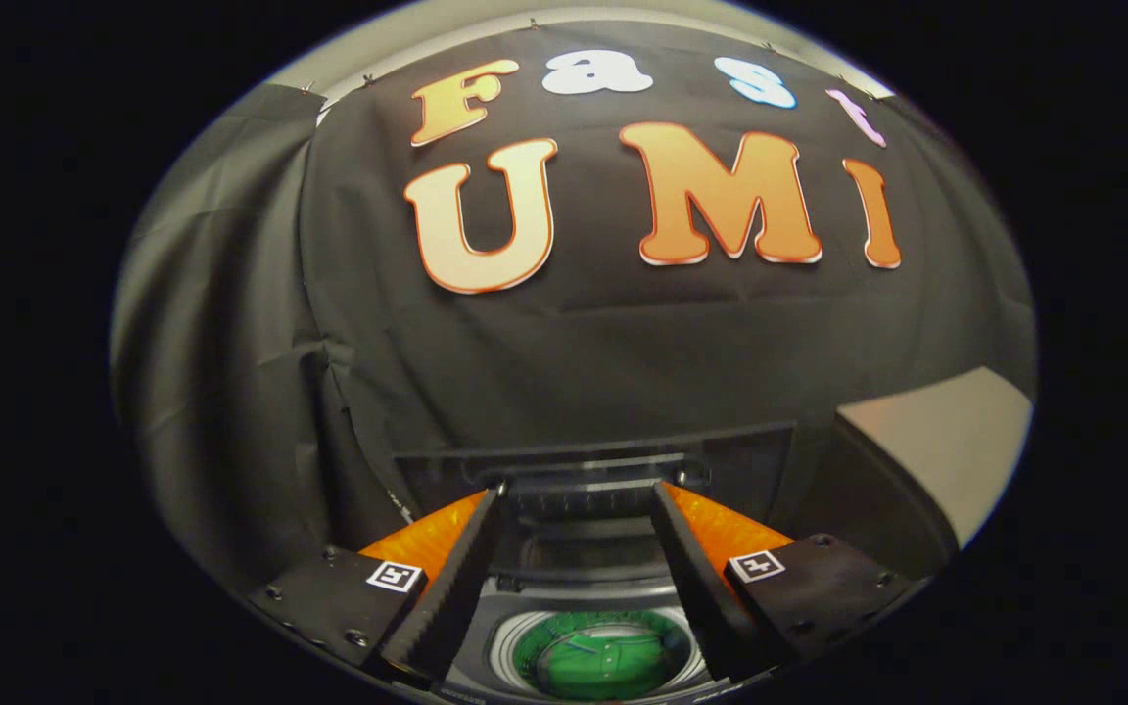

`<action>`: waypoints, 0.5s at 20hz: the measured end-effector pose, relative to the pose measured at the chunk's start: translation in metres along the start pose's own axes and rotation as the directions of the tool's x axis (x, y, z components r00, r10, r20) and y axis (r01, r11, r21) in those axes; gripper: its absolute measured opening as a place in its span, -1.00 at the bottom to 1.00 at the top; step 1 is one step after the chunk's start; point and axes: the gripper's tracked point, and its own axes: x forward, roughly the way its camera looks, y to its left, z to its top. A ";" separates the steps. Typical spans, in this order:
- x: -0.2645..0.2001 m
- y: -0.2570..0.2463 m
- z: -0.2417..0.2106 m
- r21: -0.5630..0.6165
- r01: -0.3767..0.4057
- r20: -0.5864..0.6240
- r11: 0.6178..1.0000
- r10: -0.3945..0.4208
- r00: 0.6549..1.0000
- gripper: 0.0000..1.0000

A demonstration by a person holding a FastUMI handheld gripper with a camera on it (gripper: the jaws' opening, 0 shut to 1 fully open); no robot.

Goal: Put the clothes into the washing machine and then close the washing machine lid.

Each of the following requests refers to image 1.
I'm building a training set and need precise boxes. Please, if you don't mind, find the dark grey washing machine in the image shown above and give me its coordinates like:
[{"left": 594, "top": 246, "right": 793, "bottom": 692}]
[{"left": 445, "top": 517, "right": 724, "bottom": 704}]

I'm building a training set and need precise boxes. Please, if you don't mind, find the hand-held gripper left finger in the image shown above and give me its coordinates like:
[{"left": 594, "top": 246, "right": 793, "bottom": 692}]
[{"left": 249, "top": 486, "right": 506, "bottom": 686}]

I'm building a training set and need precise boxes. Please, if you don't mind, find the black backdrop cloth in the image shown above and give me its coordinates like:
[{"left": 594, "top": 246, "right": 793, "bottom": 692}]
[{"left": 109, "top": 20, "right": 1040, "bottom": 588}]

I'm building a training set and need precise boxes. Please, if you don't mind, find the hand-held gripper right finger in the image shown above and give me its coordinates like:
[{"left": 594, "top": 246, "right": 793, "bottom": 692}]
[{"left": 650, "top": 481, "right": 919, "bottom": 684}]

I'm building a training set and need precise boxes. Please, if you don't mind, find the green polo shirt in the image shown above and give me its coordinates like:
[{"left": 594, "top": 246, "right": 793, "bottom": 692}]
[{"left": 535, "top": 632, "right": 668, "bottom": 698}]

